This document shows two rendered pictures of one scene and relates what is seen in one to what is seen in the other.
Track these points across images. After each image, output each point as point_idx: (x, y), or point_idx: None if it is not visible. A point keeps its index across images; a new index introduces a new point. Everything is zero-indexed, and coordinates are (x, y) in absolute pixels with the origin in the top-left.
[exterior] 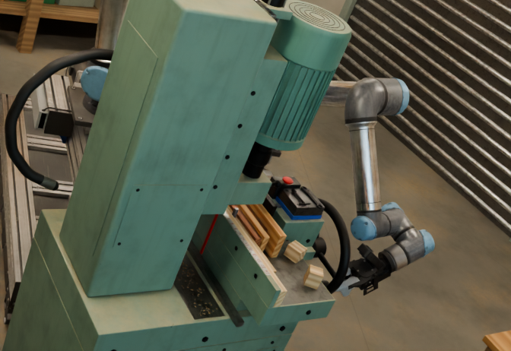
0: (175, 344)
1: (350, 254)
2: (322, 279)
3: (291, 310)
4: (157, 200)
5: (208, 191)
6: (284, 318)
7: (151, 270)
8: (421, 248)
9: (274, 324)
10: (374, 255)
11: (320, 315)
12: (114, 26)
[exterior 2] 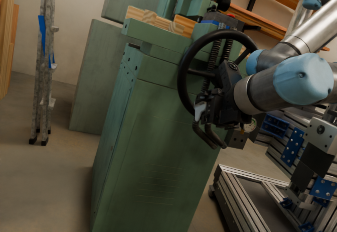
0: (127, 58)
1: (197, 41)
2: (144, 11)
3: (125, 22)
4: None
5: None
6: (123, 29)
7: None
8: (274, 67)
9: (122, 32)
10: (224, 67)
11: (126, 31)
12: (289, 26)
